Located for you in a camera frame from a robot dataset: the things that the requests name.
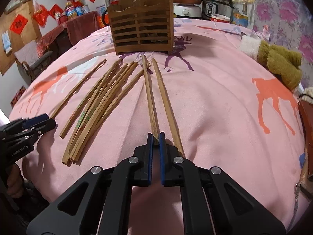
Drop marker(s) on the bamboo chopstick bundle right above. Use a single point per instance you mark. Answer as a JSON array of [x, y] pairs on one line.
[[120, 94]]

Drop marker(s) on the red cloth covered table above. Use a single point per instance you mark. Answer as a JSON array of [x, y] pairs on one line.
[[76, 29]]

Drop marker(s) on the white electric cooker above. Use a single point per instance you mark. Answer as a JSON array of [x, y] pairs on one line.
[[187, 11]]

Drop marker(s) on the dark wooden chair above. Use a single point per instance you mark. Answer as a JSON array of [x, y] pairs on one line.
[[32, 63]]

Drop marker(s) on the silver electric pressure cooker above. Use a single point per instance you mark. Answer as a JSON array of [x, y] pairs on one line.
[[220, 7]]

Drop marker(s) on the red white bowl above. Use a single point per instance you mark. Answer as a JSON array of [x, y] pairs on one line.
[[220, 18]]

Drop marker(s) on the bamboo chopstick in bundle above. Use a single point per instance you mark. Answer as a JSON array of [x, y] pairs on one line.
[[87, 133]]

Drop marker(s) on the pink animal print tablecloth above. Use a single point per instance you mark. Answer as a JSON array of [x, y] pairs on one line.
[[231, 113]]

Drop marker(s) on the green printed bamboo chopstick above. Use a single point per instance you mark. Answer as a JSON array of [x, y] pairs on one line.
[[91, 109]]

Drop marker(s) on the left hand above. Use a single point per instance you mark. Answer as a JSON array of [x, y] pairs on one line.
[[15, 182]]

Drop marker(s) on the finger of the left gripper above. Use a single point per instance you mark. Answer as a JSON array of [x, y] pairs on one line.
[[31, 122], [41, 128]]

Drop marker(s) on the clear plastic oil jug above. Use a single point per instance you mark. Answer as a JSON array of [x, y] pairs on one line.
[[243, 13]]

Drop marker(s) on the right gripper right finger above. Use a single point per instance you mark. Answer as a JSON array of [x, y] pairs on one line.
[[212, 202]]

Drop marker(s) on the wooden utensil holder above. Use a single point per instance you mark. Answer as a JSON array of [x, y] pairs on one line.
[[142, 26]]

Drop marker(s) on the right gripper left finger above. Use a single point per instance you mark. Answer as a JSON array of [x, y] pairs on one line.
[[99, 202]]

